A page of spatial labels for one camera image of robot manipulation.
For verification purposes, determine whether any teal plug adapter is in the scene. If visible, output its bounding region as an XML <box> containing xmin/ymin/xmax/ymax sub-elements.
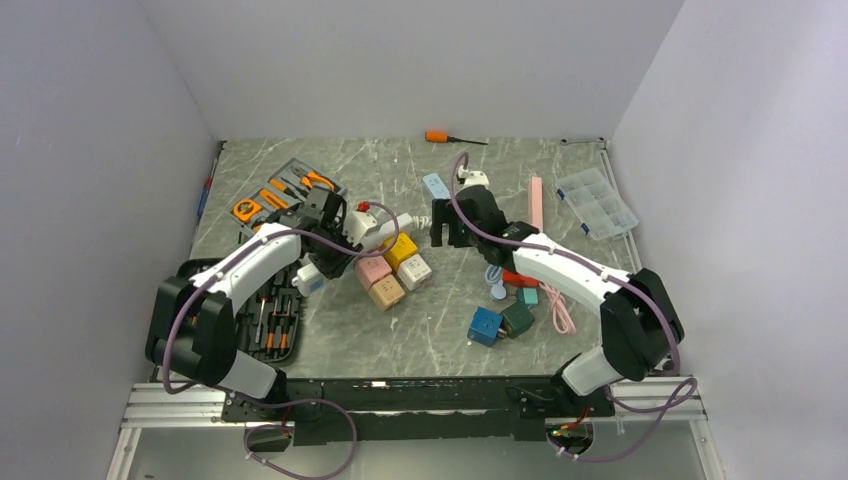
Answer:
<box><xmin>516</xmin><ymin>287</ymin><xmax>540</xmax><ymax>309</ymax></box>

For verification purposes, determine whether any blue cube adapter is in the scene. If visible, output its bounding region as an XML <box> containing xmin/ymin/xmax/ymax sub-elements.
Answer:
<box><xmin>467</xmin><ymin>307</ymin><xmax>503</xmax><ymax>347</ymax></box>

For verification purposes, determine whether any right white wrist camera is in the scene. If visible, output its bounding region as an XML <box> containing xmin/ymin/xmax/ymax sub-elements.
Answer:
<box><xmin>458</xmin><ymin>170</ymin><xmax>490</xmax><ymax>189</ymax></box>

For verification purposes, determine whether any tan cube socket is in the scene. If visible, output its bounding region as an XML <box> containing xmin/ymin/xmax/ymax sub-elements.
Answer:
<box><xmin>368</xmin><ymin>274</ymin><xmax>406</xmax><ymax>312</ymax></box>

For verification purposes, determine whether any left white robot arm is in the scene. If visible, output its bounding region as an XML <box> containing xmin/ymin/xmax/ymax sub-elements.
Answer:
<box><xmin>145</xmin><ymin>186</ymin><xmax>359</xmax><ymax>420</ymax></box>

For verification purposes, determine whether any grey tool tray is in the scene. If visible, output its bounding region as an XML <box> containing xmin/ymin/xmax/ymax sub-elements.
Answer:
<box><xmin>226</xmin><ymin>158</ymin><xmax>347</xmax><ymax>234</ymax></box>

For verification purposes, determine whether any pink cube socket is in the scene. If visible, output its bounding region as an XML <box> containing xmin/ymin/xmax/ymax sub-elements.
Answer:
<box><xmin>354</xmin><ymin>256</ymin><xmax>393</xmax><ymax>291</ymax></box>

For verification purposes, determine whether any pink power strip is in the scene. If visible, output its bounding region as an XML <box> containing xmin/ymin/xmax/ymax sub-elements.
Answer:
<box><xmin>528</xmin><ymin>176</ymin><xmax>544</xmax><ymax>231</ymax></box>

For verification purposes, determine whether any light blue cable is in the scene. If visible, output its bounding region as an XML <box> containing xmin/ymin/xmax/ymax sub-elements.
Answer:
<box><xmin>483</xmin><ymin>263</ymin><xmax>510</xmax><ymax>303</ymax></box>

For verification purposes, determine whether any orange handled screwdriver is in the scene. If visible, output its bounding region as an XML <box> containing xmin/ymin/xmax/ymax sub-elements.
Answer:
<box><xmin>424</xmin><ymin>131</ymin><xmax>488</xmax><ymax>146</ymax></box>

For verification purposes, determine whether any blue red pen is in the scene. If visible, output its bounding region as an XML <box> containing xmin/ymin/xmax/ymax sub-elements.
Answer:
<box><xmin>196</xmin><ymin>158</ymin><xmax>219</xmax><ymax>221</ymax></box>

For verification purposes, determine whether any white cube socket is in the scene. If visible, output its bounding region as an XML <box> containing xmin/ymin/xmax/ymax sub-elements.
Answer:
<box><xmin>397</xmin><ymin>254</ymin><xmax>432</xmax><ymax>291</ymax></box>

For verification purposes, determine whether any green cube adapter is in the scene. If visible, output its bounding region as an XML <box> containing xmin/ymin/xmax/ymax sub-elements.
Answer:
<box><xmin>500</xmin><ymin>301</ymin><xmax>535</xmax><ymax>339</ymax></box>

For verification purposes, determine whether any red cube socket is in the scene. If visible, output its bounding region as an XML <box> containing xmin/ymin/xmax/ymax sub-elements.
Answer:
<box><xmin>502</xmin><ymin>269</ymin><xmax>539</xmax><ymax>288</ymax></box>

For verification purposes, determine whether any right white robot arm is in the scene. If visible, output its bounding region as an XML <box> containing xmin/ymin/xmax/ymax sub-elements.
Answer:
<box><xmin>431</xmin><ymin>186</ymin><xmax>684</xmax><ymax>415</ymax></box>

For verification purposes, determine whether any clear plastic organizer box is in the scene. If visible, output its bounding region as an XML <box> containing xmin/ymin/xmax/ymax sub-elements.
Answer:
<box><xmin>555</xmin><ymin>168</ymin><xmax>639</xmax><ymax>241</ymax></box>

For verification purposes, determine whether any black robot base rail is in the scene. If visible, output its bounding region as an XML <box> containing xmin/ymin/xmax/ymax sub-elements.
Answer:
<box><xmin>222</xmin><ymin>375</ymin><xmax>615</xmax><ymax>446</ymax></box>

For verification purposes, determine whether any white power strip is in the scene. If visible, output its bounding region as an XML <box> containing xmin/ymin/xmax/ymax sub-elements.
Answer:
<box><xmin>291</xmin><ymin>211</ymin><xmax>416</xmax><ymax>296</ymax></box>

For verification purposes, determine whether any pink coiled cable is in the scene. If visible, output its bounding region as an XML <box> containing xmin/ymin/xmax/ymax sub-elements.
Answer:
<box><xmin>539</xmin><ymin>281</ymin><xmax>578</xmax><ymax>336</ymax></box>

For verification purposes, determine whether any light blue power strip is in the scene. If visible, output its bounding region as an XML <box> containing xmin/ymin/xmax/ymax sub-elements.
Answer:
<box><xmin>422</xmin><ymin>173</ymin><xmax>450</xmax><ymax>200</ymax></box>

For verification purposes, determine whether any yellow cube socket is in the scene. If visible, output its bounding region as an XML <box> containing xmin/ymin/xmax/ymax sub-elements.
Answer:
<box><xmin>383</xmin><ymin>231</ymin><xmax>419</xmax><ymax>271</ymax></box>

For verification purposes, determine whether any black tool case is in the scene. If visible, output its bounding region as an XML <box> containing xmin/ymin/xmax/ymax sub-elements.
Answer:
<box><xmin>173</xmin><ymin>258</ymin><xmax>306</xmax><ymax>367</ymax></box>

